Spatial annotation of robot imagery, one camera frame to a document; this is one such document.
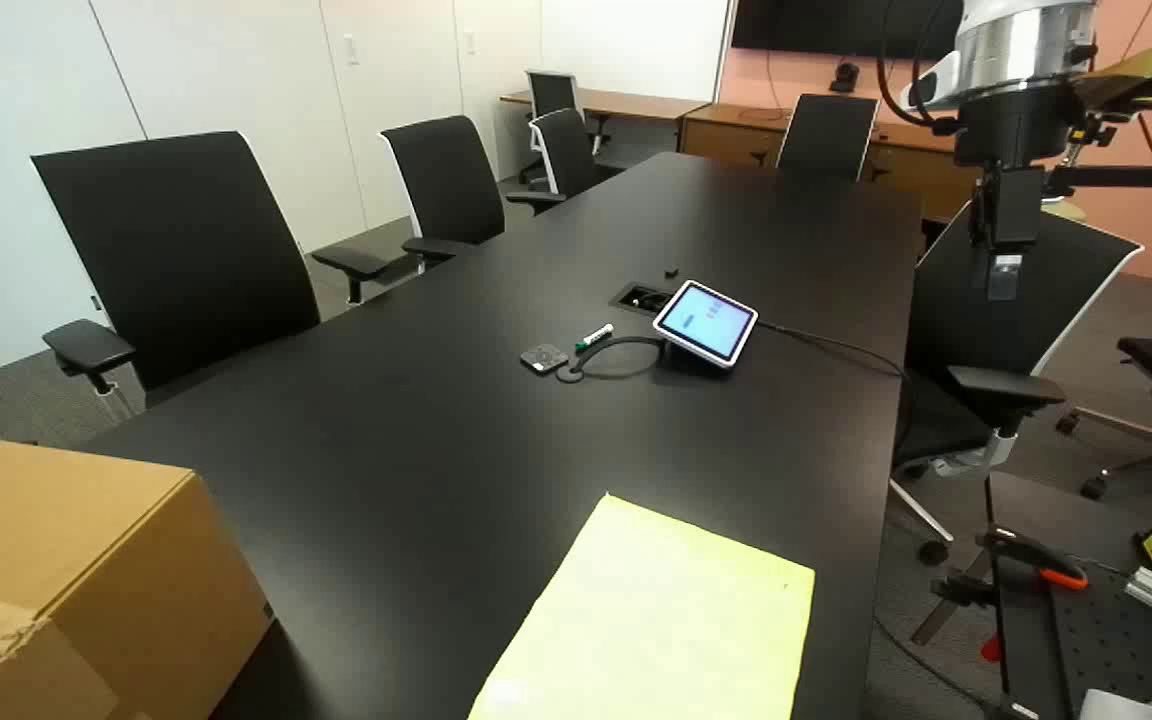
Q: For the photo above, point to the small black phone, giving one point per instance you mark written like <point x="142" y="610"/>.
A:
<point x="547" y="359"/>

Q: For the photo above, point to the white tablet on stand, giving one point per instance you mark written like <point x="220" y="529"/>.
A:
<point x="705" y="322"/>

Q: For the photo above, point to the large black office chair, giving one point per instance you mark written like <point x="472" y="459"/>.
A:
<point x="178" y="252"/>

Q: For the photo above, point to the black horizontal stand bar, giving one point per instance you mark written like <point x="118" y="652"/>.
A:
<point x="1136" y="175"/>

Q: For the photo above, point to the green marker pen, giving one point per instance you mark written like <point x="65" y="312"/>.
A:
<point x="594" y="337"/>

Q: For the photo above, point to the black webcam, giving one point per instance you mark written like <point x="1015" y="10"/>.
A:
<point x="845" y="77"/>

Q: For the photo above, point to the yellowish wrist camera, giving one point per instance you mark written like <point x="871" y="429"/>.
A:
<point x="1148" y="77"/>

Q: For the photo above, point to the wooden cabinet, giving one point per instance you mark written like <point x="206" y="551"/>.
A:
<point x="739" y="137"/>

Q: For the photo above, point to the black wall television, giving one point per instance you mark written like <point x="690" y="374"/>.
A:
<point x="840" y="27"/>

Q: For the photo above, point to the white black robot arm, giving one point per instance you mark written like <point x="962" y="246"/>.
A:
<point x="1009" y="46"/>

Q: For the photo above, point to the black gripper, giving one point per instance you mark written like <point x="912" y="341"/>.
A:
<point x="1017" y="129"/>

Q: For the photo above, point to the light wooden desk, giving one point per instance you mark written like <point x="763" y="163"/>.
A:
<point x="616" y="101"/>

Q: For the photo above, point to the yellow towel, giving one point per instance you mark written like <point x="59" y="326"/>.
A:
<point x="658" y="624"/>

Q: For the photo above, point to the black tripod stand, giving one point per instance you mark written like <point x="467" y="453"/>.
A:
<point x="999" y="601"/>

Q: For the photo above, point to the brown cardboard box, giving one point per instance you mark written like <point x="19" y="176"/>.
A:
<point x="59" y="572"/>

